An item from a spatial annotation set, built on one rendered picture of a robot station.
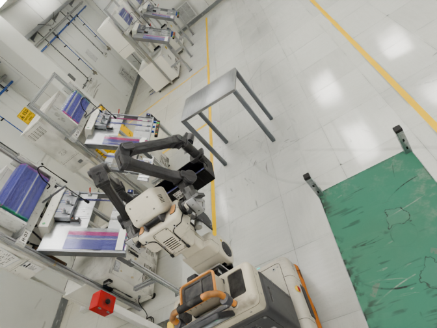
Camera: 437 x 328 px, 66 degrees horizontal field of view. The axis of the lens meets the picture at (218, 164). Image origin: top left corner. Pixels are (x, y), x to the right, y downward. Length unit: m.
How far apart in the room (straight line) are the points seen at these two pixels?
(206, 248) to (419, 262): 1.12
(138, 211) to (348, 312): 1.47
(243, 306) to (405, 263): 0.80
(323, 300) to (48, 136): 3.25
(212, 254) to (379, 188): 1.01
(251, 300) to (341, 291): 0.89
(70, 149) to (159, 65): 3.64
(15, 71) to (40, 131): 2.20
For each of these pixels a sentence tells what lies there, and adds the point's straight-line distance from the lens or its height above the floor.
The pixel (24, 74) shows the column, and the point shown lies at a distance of 6.21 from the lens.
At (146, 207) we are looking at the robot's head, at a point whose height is 1.34.
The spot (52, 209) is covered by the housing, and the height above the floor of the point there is 1.25.
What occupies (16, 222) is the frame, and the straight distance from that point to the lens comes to 3.13.
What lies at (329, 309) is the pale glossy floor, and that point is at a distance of 2.51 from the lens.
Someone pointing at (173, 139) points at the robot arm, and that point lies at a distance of 1.99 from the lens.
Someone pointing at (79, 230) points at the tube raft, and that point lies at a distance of 3.21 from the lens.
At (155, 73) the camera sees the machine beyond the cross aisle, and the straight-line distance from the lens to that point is 7.44.
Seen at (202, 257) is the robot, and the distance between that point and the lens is 2.07.
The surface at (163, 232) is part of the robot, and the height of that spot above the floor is 1.20.
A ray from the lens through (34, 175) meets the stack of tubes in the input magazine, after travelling 3.41.
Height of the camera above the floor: 2.18
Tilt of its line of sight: 32 degrees down
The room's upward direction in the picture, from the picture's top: 45 degrees counter-clockwise
